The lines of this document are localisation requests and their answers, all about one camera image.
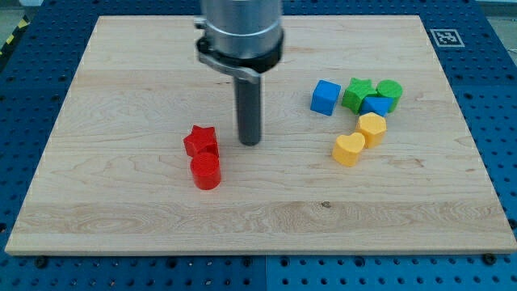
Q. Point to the green star block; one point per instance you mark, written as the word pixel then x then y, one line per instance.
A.
pixel 356 92

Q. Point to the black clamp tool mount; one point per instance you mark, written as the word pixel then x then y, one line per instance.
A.
pixel 242 47

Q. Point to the light wooden board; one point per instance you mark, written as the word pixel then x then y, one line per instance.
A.
pixel 115 178

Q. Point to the yellow heart block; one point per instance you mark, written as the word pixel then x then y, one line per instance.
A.
pixel 347 149

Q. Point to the blue cube block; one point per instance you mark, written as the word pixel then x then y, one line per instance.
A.
pixel 324 97

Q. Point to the green cylinder block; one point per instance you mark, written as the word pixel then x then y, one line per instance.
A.
pixel 390 89

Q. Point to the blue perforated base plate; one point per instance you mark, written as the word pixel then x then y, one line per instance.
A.
pixel 38 74

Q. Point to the yellow hexagon block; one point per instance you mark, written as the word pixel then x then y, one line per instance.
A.
pixel 373 127

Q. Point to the red cylinder block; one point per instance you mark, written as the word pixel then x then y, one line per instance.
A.
pixel 206 172

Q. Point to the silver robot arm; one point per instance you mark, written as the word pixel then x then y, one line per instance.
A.
pixel 218 10

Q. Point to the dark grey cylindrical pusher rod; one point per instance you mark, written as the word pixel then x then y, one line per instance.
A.
pixel 249 111

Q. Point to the blue triangle block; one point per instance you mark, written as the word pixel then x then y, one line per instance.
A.
pixel 377 105

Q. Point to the white fiducial marker tag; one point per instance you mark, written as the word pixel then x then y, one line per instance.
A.
pixel 447 38

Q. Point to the red star block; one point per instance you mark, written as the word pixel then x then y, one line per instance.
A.
pixel 201 140

